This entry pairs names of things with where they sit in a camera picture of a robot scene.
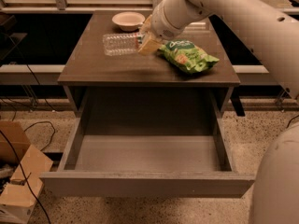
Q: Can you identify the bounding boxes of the brown cardboard box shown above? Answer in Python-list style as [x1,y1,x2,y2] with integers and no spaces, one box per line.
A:
[0,121,53,224]

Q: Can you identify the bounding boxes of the white bowl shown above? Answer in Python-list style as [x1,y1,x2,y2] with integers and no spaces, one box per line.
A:
[112,11,145,32]

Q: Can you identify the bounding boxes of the grey counter cabinet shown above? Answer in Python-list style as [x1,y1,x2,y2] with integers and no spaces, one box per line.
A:
[58,11,240,110]

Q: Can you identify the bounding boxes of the black floor cable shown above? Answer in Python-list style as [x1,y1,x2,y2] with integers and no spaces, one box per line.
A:
[285,114,299,130]
[0,31,58,224]

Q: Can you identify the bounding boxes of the green chip bag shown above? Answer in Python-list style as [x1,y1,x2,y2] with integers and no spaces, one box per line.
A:
[159,39,219,75]

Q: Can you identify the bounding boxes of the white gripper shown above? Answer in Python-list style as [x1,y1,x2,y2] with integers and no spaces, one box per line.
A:
[137,3,183,55]

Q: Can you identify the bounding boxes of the black floor cable left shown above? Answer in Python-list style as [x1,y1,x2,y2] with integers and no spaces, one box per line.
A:
[0,31,58,224]

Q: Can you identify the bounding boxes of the black floor cable right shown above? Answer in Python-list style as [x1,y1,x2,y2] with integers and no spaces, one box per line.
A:
[285,114,299,130]

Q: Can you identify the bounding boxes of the grey open drawer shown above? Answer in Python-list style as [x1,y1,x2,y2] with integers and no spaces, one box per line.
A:
[40,88,257,199]

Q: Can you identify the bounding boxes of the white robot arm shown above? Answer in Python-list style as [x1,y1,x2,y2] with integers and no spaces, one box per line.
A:
[139,0,299,224]

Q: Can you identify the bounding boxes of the clear plastic water bottle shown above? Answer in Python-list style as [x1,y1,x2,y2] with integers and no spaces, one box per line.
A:
[103,33,144,56]

